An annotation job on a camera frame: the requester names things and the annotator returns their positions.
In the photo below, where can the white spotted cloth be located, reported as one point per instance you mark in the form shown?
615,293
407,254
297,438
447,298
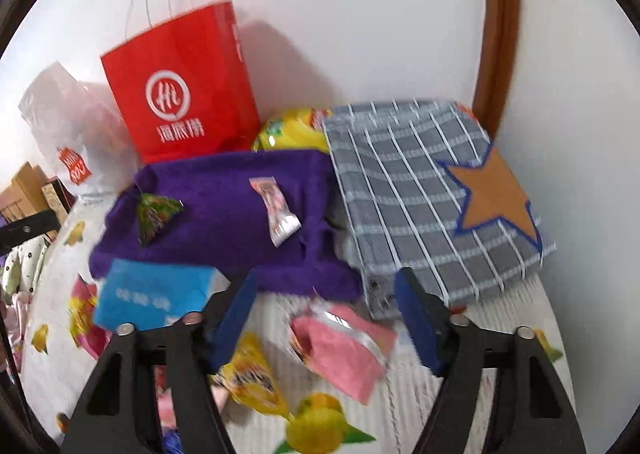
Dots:
25,264

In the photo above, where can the brown cardboard box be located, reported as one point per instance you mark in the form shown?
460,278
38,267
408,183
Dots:
54,199

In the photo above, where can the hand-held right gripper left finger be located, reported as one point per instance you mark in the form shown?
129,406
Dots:
230,324

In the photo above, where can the blue tissue pack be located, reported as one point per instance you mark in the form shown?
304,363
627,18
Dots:
150,294

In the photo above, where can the fruit print bed sheet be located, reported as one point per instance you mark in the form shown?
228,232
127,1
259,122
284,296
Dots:
450,409

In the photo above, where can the red paper shopping bag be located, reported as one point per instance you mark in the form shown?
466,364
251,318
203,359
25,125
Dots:
185,84

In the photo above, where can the yellow and pink snack packet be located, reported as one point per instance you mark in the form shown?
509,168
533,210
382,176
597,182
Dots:
85,319

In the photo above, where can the large yellow snack bag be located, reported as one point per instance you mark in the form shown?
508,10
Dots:
292,132

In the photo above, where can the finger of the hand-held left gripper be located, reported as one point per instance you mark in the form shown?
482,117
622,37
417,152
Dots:
30,229

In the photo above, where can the wooden furniture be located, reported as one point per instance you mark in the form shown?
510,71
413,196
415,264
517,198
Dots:
22,189

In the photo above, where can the green triangular snack packet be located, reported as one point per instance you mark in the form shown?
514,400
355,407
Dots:
155,216

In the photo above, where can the grey plaid star cloth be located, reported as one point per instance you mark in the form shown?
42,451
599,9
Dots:
400,194

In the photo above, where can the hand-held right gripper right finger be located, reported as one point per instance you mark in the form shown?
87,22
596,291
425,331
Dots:
415,319

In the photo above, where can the white pink candy packet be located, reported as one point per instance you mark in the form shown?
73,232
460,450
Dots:
275,209

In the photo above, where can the white plastic shopping bag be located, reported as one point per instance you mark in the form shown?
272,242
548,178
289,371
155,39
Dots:
70,129

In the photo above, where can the blue snack packet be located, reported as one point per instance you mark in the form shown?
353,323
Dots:
170,441

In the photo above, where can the purple felt cloth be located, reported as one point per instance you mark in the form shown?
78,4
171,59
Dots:
220,234

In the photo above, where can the yellow triangular snack packet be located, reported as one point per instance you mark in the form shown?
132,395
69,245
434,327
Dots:
255,379

